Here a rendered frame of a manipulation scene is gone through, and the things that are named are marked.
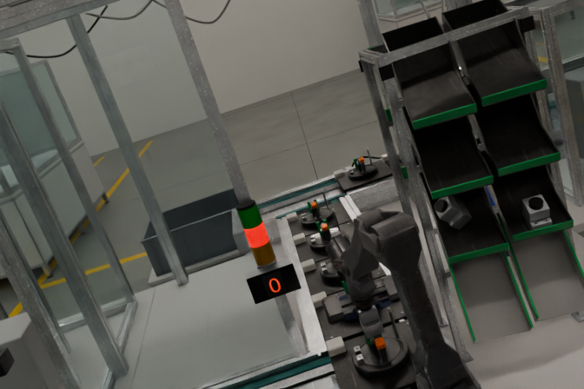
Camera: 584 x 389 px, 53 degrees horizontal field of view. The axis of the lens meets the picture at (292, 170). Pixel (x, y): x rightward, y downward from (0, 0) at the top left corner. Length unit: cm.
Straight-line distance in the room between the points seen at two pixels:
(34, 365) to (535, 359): 150
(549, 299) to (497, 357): 22
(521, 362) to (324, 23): 1056
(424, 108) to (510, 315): 52
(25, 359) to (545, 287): 156
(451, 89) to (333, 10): 1054
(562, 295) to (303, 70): 1058
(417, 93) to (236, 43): 1052
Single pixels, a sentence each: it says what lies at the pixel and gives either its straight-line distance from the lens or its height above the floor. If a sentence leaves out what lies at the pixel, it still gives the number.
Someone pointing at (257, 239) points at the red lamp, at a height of 133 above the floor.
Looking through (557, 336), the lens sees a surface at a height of 86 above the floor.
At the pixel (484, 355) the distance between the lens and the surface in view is 162.
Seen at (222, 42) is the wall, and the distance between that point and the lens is 1178.
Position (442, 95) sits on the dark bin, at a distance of 129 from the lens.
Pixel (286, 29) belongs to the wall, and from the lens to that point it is 1175.
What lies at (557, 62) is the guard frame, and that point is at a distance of 209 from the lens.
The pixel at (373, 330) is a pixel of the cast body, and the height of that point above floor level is 107.
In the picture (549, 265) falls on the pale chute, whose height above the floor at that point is 107.
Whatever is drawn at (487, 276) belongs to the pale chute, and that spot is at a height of 109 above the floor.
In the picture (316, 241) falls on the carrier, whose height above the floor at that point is 99.
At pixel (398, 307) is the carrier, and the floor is 97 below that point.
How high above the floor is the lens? 185
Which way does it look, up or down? 16 degrees down
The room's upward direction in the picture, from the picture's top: 19 degrees counter-clockwise
